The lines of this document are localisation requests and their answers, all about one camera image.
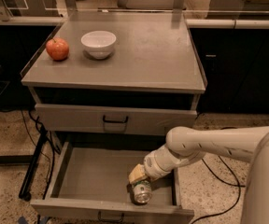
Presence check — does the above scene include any grey top drawer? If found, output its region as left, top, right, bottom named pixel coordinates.
left=35, top=104, right=197, bottom=136

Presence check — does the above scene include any white ceramic bowl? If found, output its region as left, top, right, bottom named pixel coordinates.
left=81, top=31, right=117, bottom=60

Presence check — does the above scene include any black floor cable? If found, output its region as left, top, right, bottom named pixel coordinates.
left=189, top=126, right=246, bottom=224

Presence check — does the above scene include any grey drawer cabinet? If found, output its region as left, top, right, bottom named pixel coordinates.
left=22, top=11, right=205, bottom=150

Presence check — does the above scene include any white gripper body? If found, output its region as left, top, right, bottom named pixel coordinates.
left=143, top=152, right=171, bottom=181

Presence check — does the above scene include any open grey middle drawer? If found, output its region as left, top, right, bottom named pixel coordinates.
left=31, top=143, right=194, bottom=224

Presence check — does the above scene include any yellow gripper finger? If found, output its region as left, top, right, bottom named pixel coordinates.
left=128, top=164, right=148, bottom=184

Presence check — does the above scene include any black cables left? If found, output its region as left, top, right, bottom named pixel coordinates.
left=19, top=109, right=61, bottom=224

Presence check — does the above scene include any red apple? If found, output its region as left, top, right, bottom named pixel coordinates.
left=46, top=37, right=69, bottom=61

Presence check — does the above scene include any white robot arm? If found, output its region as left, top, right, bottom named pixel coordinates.
left=129, top=126, right=269, bottom=224

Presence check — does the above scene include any silver green 7up can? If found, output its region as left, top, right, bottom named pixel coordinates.
left=132, top=179, right=152, bottom=204

